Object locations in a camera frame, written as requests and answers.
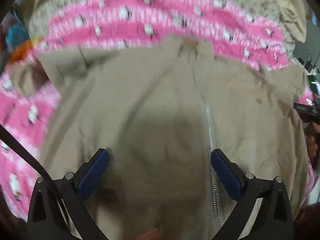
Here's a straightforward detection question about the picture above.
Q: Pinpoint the beige zip jacket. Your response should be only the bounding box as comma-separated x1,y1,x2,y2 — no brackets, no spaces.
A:
37,36,308,239

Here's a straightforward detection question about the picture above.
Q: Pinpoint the right hand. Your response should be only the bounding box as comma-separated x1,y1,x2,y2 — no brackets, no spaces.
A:
304,122,319,160

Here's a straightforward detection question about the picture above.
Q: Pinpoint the orange cloth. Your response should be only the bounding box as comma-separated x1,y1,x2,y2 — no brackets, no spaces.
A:
7,36,43,64

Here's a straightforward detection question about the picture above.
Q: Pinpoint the blue plastic bag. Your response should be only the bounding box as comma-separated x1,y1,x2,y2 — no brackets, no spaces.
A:
5,10,30,52

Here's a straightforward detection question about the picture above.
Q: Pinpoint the pink penguin blanket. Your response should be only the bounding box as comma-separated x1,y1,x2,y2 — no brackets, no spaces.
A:
0,0,318,221

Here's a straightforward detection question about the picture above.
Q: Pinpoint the black cable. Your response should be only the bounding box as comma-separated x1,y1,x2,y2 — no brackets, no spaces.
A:
0,124,63,205

